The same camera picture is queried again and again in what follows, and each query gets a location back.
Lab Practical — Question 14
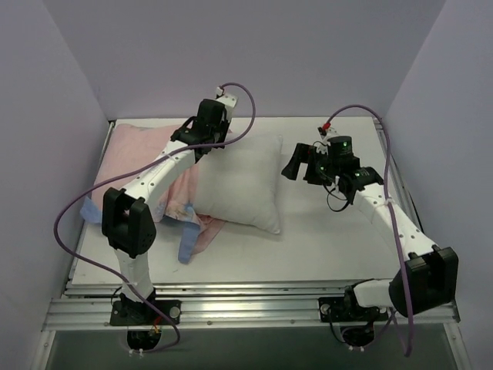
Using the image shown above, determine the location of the white pillow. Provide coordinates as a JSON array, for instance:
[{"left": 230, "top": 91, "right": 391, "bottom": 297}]
[{"left": 193, "top": 134, "right": 283, "bottom": 234}]

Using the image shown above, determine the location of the blue printed pillowcase pink inside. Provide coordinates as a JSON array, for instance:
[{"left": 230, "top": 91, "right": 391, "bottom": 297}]
[{"left": 80, "top": 124, "right": 224, "bottom": 264}]

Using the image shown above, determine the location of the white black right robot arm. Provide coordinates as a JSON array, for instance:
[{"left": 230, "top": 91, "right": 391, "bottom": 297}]
[{"left": 281, "top": 135, "right": 458, "bottom": 318}]

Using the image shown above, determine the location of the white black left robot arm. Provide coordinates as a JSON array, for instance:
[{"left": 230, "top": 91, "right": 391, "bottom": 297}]
[{"left": 102, "top": 93, "right": 237, "bottom": 324}]

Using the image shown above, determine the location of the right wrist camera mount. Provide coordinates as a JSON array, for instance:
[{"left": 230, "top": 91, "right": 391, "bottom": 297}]
[{"left": 315, "top": 123, "right": 339, "bottom": 150}]

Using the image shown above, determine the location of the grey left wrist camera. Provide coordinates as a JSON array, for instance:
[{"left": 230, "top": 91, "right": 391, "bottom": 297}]
[{"left": 215, "top": 86, "right": 238, "bottom": 120}]

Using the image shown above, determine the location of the aluminium table edge rail right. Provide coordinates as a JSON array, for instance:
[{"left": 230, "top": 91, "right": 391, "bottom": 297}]
[{"left": 372, "top": 118, "right": 423, "bottom": 233}]

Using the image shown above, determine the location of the aluminium table edge rail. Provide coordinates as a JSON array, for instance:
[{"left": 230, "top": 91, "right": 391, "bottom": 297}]
[
  {"left": 67, "top": 120, "right": 116, "bottom": 281},
  {"left": 372, "top": 118, "right": 423, "bottom": 233}
]

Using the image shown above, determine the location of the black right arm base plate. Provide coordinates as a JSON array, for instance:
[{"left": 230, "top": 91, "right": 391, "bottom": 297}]
[{"left": 317, "top": 296, "right": 388, "bottom": 323}]

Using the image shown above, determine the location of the aluminium table edge rail left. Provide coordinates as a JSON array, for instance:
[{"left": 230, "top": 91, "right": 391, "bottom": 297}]
[{"left": 67, "top": 120, "right": 116, "bottom": 281}]

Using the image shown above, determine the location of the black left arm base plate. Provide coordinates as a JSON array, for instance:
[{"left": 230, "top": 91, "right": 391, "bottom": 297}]
[{"left": 109, "top": 296, "right": 182, "bottom": 326}]

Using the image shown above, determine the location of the aluminium front rail frame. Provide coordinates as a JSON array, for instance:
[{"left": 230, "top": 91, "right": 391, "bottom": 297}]
[{"left": 40, "top": 279, "right": 461, "bottom": 331}]

